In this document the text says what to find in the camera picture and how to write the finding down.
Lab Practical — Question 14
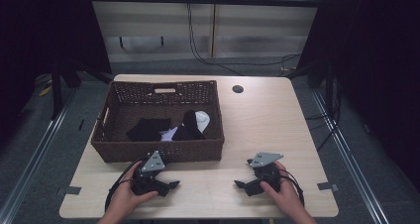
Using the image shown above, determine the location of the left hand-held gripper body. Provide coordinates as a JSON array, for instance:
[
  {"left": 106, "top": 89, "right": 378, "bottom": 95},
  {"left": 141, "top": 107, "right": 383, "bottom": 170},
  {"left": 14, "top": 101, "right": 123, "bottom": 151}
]
[{"left": 131, "top": 150, "right": 166, "bottom": 197}]

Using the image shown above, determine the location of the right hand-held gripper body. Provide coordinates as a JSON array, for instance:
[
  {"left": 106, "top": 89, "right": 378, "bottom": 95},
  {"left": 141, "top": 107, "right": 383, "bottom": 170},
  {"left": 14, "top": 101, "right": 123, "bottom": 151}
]
[{"left": 246, "top": 152, "right": 285, "bottom": 197}]

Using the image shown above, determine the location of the person's right hand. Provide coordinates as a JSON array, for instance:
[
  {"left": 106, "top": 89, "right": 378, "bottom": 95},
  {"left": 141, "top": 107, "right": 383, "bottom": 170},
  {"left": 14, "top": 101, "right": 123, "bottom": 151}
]
[{"left": 260, "top": 161, "right": 305, "bottom": 216}]

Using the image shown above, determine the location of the person's left hand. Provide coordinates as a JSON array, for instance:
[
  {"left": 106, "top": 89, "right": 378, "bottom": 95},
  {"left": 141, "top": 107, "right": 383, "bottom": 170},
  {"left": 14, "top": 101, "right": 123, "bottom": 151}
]
[{"left": 109, "top": 161, "right": 159, "bottom": 219}]

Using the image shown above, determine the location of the brown wicker basket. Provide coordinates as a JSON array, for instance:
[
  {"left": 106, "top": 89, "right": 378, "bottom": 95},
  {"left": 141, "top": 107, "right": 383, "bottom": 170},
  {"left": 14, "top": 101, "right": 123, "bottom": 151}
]
[{"left": 90, "top": 79, "right": 226, "bottom": 165}]

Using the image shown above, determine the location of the pale lavender sock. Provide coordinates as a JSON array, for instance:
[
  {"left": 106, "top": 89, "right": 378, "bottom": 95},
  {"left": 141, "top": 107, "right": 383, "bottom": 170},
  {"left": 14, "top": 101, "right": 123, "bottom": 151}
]
[{"left": 159, "top": 126, "right": 179, "bottom": 143}]

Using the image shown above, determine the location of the flat black sock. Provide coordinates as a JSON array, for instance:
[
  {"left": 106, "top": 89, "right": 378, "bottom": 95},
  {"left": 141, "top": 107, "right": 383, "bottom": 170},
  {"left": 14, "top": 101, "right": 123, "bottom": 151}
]
[{"left": 125, "top": 117, "right": 172, "bottom": 143}]

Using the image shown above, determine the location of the bunched black sock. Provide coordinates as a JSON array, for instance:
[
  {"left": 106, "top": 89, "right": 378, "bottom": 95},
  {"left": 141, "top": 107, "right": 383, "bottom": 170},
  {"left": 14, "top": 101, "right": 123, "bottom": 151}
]
[{"left": 171, "top": 109, "right": 207, "bottom": 142}]

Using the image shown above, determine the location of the white sock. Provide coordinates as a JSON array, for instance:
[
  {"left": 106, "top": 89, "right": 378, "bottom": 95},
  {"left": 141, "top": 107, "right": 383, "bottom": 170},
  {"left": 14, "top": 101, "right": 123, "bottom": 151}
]
[{"left": 194, "top": 110, "right": 212, "bottom": 135}]

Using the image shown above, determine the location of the grey tape strip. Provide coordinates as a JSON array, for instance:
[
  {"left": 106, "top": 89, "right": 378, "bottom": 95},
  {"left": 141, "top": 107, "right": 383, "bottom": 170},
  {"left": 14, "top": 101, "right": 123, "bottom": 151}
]
[
  {"left": 316, "top": 181, "right": 340, "bottom": 192},
  {"left": 54, "top": 185, "right": 82, "bottom": 196}
]

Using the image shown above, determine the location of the black stand leg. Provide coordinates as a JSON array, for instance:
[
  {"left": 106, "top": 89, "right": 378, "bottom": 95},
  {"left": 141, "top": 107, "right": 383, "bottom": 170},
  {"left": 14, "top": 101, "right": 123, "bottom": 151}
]
[{"left": 50, "top": 63, "right": 64, "bottom": 121}]

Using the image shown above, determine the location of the yellow object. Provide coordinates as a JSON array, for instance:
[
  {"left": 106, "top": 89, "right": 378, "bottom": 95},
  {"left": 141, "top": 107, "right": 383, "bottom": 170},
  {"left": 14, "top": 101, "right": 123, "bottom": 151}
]
[{"left": 38, "top": 85, "right": 53, "bottom": 98}]

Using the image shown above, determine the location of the black curtain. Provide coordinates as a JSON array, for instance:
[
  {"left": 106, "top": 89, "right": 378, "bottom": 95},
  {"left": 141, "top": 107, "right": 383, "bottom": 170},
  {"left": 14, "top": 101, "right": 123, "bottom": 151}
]
[
  {"left": 0, "top": 0, "right": 113, "bottom": 153},
  {"left": 286, "top": 0, "right": 420, "bottom": 192}
]

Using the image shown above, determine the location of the black horizontal bar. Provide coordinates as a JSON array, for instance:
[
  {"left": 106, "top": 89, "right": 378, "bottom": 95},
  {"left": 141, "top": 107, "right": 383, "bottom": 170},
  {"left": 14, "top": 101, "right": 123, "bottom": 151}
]
[{"left": 88, "top": 0, "right": 324, "bottom": 9}]

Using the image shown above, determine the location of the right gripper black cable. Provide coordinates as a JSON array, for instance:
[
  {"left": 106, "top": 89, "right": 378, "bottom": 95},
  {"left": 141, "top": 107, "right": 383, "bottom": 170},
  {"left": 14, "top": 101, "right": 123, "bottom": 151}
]
[{"left": 278, "top": 168, "right": 306, "bottom": 207}]

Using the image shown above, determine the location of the metal floor rail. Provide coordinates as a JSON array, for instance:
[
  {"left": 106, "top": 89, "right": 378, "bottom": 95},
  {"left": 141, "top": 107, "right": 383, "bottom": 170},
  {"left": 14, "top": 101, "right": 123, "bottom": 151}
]
[
  {"left": 0, "top": 84, "right": 80, "bottom": 224},
  {"left": 310, "top": 89, "right": 394, "bottom": 224}
]

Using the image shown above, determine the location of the black wall cable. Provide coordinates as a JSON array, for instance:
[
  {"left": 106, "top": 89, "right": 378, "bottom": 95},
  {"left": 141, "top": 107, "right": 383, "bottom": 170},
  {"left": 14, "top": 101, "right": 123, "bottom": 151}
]
[{"left": 186, "top": 2, "right": 302, "bottom": 77}]

